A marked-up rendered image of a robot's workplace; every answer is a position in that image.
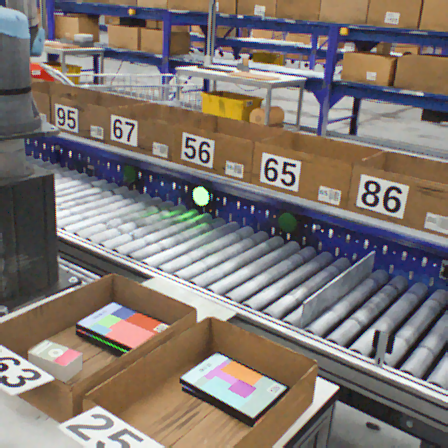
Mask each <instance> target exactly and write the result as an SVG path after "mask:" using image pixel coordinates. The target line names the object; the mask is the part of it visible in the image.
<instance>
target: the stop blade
mask: <svg viewBox="0 0 448 448"><path fill-rule="evenodd" d="M374 254H375V251H373V252H371V253H370V254H368V255H367V256H366V257H364V258H363V259H362V260H360V261H359V262H358V263H356V264H355V265H353V266H352V267H351V268H349V269H348V270H347V271H345V272H344V273H343V274H341V275H340V276H338V277H337V278H336V279H334V280H333V281H332V282H330V283H329V284H328V285H326V286H325V287H323V288H322V289H321V290H319V291H318V292H317V293H315V294H314V295H313V296H311V297H310V298H308V299H307V300H306V301H304V302H303V306H302V313H301V321H300V330H303V329H304V328H305V327H307V326H308V325H309V324H310V323H312V322H313V321H314V320H315V319H317V318H318V317H319V316H320V315H322V314H323V313H324V312H325V311H326V310H328V309H329V308H330V307H331V306H333V305H334V304H335V303H336V302H338V301H339V300H340V299H341V298H343V297H344V296H345V295H346V294H348V293H349V292H350V291H351V290H353V289H354V288H355V287H356V286H357V285H359V284H360V283H361V282H362V281H364V280H365V279H366V278H367V277H369V276H370V275H371V272H372V266H373V260H374Z"/></svg>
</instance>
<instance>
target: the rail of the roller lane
mask: <svg viewBox="0 0 448 448"><path fill-rule="evenodd" d="M57 240H58V255H59V256H61V257H63V258H66V259H68V260H70V261H72V262H74V263H77V264H79V265H81V266H83V267H85V268H88V269H90V270H92V271H94V272H96V273H98V274H101V275H103V276H106V275H108V274H112V276H113V274H114V273H115V274H117V275H120V276H122V277H125V278H127V279H130V280H132V281H134V282H137V283H139V284H141V283H143V282H146V281H148V280H150V279H152V278H155V277H156V278H158V279H161V280H163V281H165V282H168V283H170V284H172V285H174V286H177V287H179V288H181V289H184V290H186V291H188V292H191V293H193V294H195V295H197V296H200V297H202V298H204V299H207V300H209V301H211V302H213V303H216V304H218V305H220V306H223V307H225V308H227V309H229V310H232V311H234V312H236V315H234V316H233V317H231V318H230V319H228V320H226V322H228V323H231V324H233V325H236V326H238V327H240V328H243V329H245V330H247V331H250V332H252V333H254V334H257V335H259V336H261V337H264V338H266V339H268V340H271V341H273V342H275V343H278V344H280V345H282V346H284V347H287V348H289V349H291V350H294V351H296V352H298V353H300V354H303V355H305V356H307V357H309V358H311V359H314V360H316V361H317V362H318V373H317V374H319V375H321V376H324V377H326V378H328V379H330V380H332V381H334V382H337V383H339V384H341V385H343V386H345V387H348V388H350V389H352V390H354V391H356V392H359V393H361V394H363V395H365V396H367V397H369V398H372V399H374V400H376V401H378V402H380V403H383V404H385V405H387V406H389V407H391V408H393V409H396V410H398V411H400V412H402V413H404V414H407V415H409V416H411V417H413V418H415V419H418V420H420V421H422V422H424V423H426V424H428V425H431V426H433V427H435V428H437V429H439V430H442V431H444V432H446V433H448V391H446V390H443V389H441V388H439V387H436V386H434V385H431V384H429V383H427V382H424V381H422V380H420V379H417V378H415V377H412V376H410V375H408V374H405V373H403V372H400V371H398V370H396V369H393V368H391V367H388V366H386V365H384V364H383V366H382V369H380V368H378V367H375V366H374V362H375V361H374V360H372V359H369V358H367V357H365V356H362V355H360V354H357V353H355V352H353V351H350V350H348V349H345V348H343V347H341V346H338V345H336V344H333V343H331V342H329V341H326V340H324V339H322V338H319V337H317V336H314V335H312V334H310V333H307V332H305V331H302V330H300V329H298V328H295V327H293V326H290V325H288V324H286V323H283V322H281V321H279V320H276V319H274V318H271V317H269V316H267V315H264V314H262V313H259V312H257V311H255V310H252V309H250V308H247V307H245V306H243V305H240V304H238V303H235V302H233V301H231V300H228V299H226V298H224V297H221V296H219V295H216V294H214V293H212V292H209V291H207V290H204V289H202V288H200V287H197V286H195V285H192V284H190V283H188V282H185V281H183V280H181V279H178V278H176V277H173V276H171V275H169V274H166V273H164V272H161V271H159V270H157V269H154V268H152V267H149V266H147V265H145V264H142V263H140V262H137V261H135V260H133V259H130V258H128V257H126V256H123V255H121V254H118V253H116V252H114V251H111V250H109V249H106V248H104V247H102V246H99V245H97V244H94V243H92V242H90V241H87V240H85V239H83V238H80V237H78V236H75V235H73V234H71V233H68V232H66V231H63V230H61V229H59V228H57Z"/></svg>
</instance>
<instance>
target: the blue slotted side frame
mask: <svg viewBox="0 0 448 448"><path fill-rule="evenodd" d="M27 139H28V140H27ZM35 141H36V142H35ZM53 142H54V143H57V144H59V146H60V149H59V152H60V164H61V166H60V167H61V168H63V167H66V162H67V168H68V169H69V170H70V171H72V170H75V165H76V171H77V172H78V173H79V174H82V173H84V168H85V174H87V175H88V177H92V176H93V170H94V176H95V177H96V178H97V179H98V180H103V174H104V180H106V181H107V182H108V184H110V183H113V177H114V183H116V184H117V185H118V187H122V186H123V163H124V162H125V163H129V164H132V165H135V166H137V167H138V185H135V190H137V191H138V192H139V193H140V195H141V194H144V193H145V192H144V187H146V193H147V194H149V195H150V197H151V199H152V198H155V197H156V196H155V191H156V190H157V197H159V198H161V200H162V202H166V201H171V202H173V204H174V207H175V206H178V205H183V206H185V207H186V210H187V211H188V210H191V209H196V210H197V211H198V212H199V215H202V214H204V213H208V214H210V215H211V217H212V220H213V219H216V218H218V217H221V218H223V219H224V220H225V222H226V224H228V223H230V222H236V223H237V224H238V225H239V227H240V229H242V228H244V227H246V226H248V227H251V228H252V229H253V231H254V234H256V233H258V232H260V231H264V232H266V233H267V234H268V237H269V239H271V238H273V237H275V236H279V237H281V238H282V239H283V241H284V245H285V244H287V243H289V242H291V241H295V242H297V243H298V244H299V246H300V250H302V249H304V248H305V247H308V246H309V247H313V248H314V249H315V251H316V257H317V256H318V255H320V254H321V253H323V252H328V253H330V254H331V255H332V256H333V263H334V262H335V261H337V260H338V259H340V258H347V259H348V260H349V261H350V263H351V267H352V266H353V265H355V264H356V263H358V262H359V261H360V260H362V259H363V258H364V257H366V256H367V255H368V254H370V253H371V252H373V251H375V254H374V266H373V267H372V272H371V274H372V273H374V272H375V271H376V270H384V271H385V272H386V273H387V275H388V281H387V282H386V283H385V284H384V285H383V286H382V287H381V288H380V290H381V289H382V288H383V287H384V286H385V285H387V284H388V283H389V282H390V281H391V280H392V279H393V278H395V277H396V276H402V277H404V278H405V279H406V280H407V282H408V287H407V289H406V290H405V291H404V292H403V293H402V294H401V295H400V297H402V296H403V295H404V294H405V293H406V292H407V291H408V290H409V289H410V288H411V287H412V286H413V285H414V284H415V283H423V284H425V285H426V286H427V287H428V291H429V292H428V295H427V296H426V297H425V298H424V299H423V300H422V301H421V303H420V304H424V303H425V302H426V301H427V299H428V298H429V297H430V296H431V295H432V294H433V293H434V292H435V291H436V290H439V289H442V290H445V291H446V292H448V280H447V283H446V280H445V279H442V278H439V274H440V269H441V265H442V260H446V261H448V248H447V247H443V246H440V245H436V244H433V243H429V242H426V241H422V240H419V239H415V238H412V237H408V236H405V235H401V234H397V233H394V232H390V231H387V230H383V229H380V228H376V227H373V226H369V225H366V224H362V223H359V222H355V221H352V220H348V219H345V218H341V217H338V216H334V215H331V214H327V213H324V212H320V211H317V210H313V209H310V208H306V207H303V206H299V205H296V204H292V203H288V202H285V201H281V200H278V199H274V198H271V197H267V196H264V195H260V194H257V193H253V192H250V191H246V190H243V189H239V188H236V187H232V186H229V185H225V184H222V183H218V182H215V181H211V180H208V179H204V178H201V177H197V176H194V175H190V174H187V173H183V172H179V171H176V170H172V169H169V168H165V167H162V166H158V165H155V164H151V163H148V162H144V161H141V160H137V159H134V158H130V157H127V156H123V155H120V154H116V153H113V152H109V151H106V150H102V149H99V148H95V147H92V146H88V145H85V144H81V143H78V142H74V141H70V140H67V139H63V138H60V137H56V136H53V135H52V136H43V137H34V138H24V146H25V154H26V156H27V157H28V156H32V151H33V157H34V158H35V159H40V154H41V159H42V161H43V162H47V161H48V162H49V159H50V163H51V164H52V165H54V147H53V151H52V146H54V144H53ZM28 143H29V144H28ZM36 144H37V147H36ZM44 144H45V149H44ZM48 147H49V148H48ZM61 149H62V154H61ZM70 152H71V157H70ZM79 154H80V160H79ZM48 157H49V158H48ZM88 157H89V162H88ZM98 160H99V166H98ZM93 161H94V162H93ZM108 163H109V169H108ZM103 164H104V165H103ZM118 166H119V172H118ZM113 167H114V168H113ZM139 172H140V178H139ZM98 174H99V175H98ZM150 175H151V176H152V181H151V182H150ZM145 177H146V178H145ZM108 178H109V179H108ZM162 179H163V186H162V185H161V180H162ZM156 180H157V181H156ZM118 181H119V182H118ZM173 182H174V183H175V189H173ZM195 183H197V184H200V185H204V186H207V187H210V188H211V194H212V201H211V205H210V208H206V207H205V212H203V206H200V205H196V204H194V203H193V193H194V184H195ZM185 186H187V193H185ZM139 188H140V189H139ZM150 191H151V192H150ZM192 191H193V192H192ZM167 194H168V200H167ZM173 198H174V200H173ZM179 198H180V204H179ZM224 198H226V202H225V205H224ZM191 201H192V203H193V204H192V208H191ZM185 202H186V204H185ZM238 202H239V209H237V203H238ZM231 203H232V204H231ZM197 206H198V207H197ZM252 206H253V207H254V210H253V213H251V208H252ZM245 207H246V208H245ZM280 208H282V209H286V210H289V211H292V212H296V213H299V214H300V215H301V217H300V225H299V233H298V236H294V235H291V234H290V235H289V240H288V239H287V233H284V232H281V231H278V229H277V228H278V218H279V209H280ZM210 210H211V212H210ZM216 210H218V216H216ZM259 211H260V213H259ZM266 211H268V218H266ZM223 214H224V216H223ZM230 214H231V221H230V220H229V215H230ZM274 216H275V217H274ZM243 218H245V225H243ZM237 219H238V220H237ZM257 223H259V224H260V225H259V230H258V229H257ZM251 224H252V225H251ZM305 225H306V227H305ZM313 225H315V227H316V225H320V229H316V228H315V232H313V231H312V229H313ZM272 227H274V235H272ZM265 228H266V229H265ZM322 230H323V232H322ZM330 230H332V237H331V238H330V237H329V232H330ZM280 233H281V234H280ZM339 235H340V237H339ZM347 235H349V236H350V239H349V243H347V242H346V239H347ZM303 237H305V245H303V244H302V242H303ZM295 238H297V239H295ZM365 240H367V241H368V245H367V248H364V244H365ZM356 241H358V242H356ZM319 242H321V243H322V246H321V250H319ZM311 243H313V244H311ZM375 246H376V248H375ZM384 246H386V247H387V249H386V254H383V248H384ZM328 248H329V250H328ZM336 248H338V249H339V251H338V255H336V254H335V252H336ZM393 252H395V254H394V253H393ZM403 252H406V257H405V260H403V259H402V256H403ZM345 253H346V255H345ZM354 253H355V254H356V259H355V261H353V254H354ZM413 258H415V260H414V259H413ZM423 258H426V259H427V260H426V265H425V266H422V262H423ZM434 264H435V265H436V266H434ZM381 265H382V266H383V267H381ZM390 265H393V271H392V273H390V272H389V270H390ZM400 271H401V272H402V273H400ZM410 271H412V272H413V275H412V279H409V273H410ZM420 278H422V279H420ZM430 278H433V283H432V286H430V285H429V281H430ZM440 284H442V286H441V285H440Z"/></svg>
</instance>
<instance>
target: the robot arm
mask: <svg viewBox="0 0 448 448"><path fill-rule="evenodd" d="M6 4H7V8H1V7H0V133H20V132H26V131H31V130H34V129H37V128H39V127H40V126H41V116H40V113H39V111H38V108H37V106H36V103H35V101H34V99H33V96H32V90H31V63H30V58H31V57H36V58H38V57H41V56H42V54H43V51H44V45H45V32H44V29H43V28H39V21H38V19H37V6H36V0H6Z"/></svg>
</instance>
